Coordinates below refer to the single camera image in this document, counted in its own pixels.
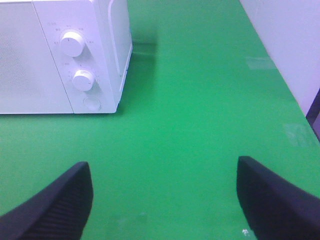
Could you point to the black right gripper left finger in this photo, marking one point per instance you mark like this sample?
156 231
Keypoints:
58 212

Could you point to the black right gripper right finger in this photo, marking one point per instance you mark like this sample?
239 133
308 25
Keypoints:
274 208

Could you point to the round door release button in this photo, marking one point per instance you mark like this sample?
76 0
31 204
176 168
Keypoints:
92 103

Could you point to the white microwave door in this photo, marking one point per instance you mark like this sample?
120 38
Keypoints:
29 79

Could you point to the white microwave knob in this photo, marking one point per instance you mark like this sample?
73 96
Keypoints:
83 80
72 44

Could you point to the white microwave oven body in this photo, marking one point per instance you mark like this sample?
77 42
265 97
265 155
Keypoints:
105 28

